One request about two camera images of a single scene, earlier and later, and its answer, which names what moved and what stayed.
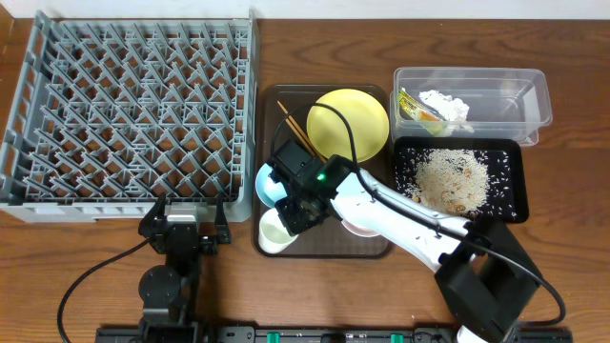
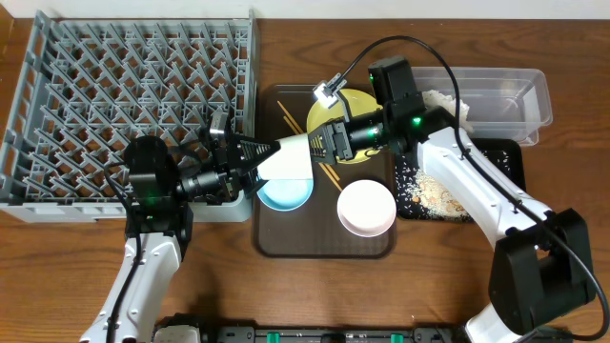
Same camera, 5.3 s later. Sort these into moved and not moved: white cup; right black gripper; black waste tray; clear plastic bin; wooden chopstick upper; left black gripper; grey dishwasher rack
Moved: white cup; left black gripper; right black gripper
Not moved: clear plastic bin; black waste tray; wooden chopstick upper; grey dishwasher rack
